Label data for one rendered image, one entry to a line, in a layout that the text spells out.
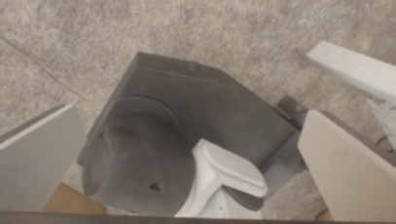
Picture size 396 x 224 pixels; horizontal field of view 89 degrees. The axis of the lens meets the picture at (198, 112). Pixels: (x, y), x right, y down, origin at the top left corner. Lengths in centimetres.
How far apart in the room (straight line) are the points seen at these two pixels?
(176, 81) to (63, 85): 34
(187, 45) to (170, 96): 20
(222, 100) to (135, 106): 20
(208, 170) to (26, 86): 53
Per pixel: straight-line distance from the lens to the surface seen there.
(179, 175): 38
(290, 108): 69
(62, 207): 87
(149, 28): 59
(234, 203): 47
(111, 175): 35
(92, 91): 66
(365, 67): 70
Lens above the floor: 58
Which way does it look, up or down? 56 degrees down
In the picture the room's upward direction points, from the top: 157 degrees clockwise
